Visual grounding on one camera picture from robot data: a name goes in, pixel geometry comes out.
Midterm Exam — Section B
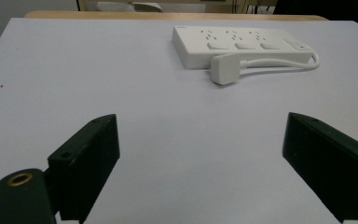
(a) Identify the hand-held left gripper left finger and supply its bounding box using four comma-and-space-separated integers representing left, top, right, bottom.
47, 113, 121, 224

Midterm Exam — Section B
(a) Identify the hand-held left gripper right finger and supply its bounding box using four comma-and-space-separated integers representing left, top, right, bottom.
282, 112, 358, 224

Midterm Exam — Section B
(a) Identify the white power plug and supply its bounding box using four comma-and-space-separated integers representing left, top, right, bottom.
210, 52, 242, 86

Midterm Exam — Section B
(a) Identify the grey chair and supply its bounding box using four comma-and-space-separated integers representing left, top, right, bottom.
95, 1, 163, 13

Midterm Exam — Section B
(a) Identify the white power strip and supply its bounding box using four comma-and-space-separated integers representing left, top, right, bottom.
171, 25, 315, 70

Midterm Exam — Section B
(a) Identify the white power cable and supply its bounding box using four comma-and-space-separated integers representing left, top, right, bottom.
239, 50, 322, 72

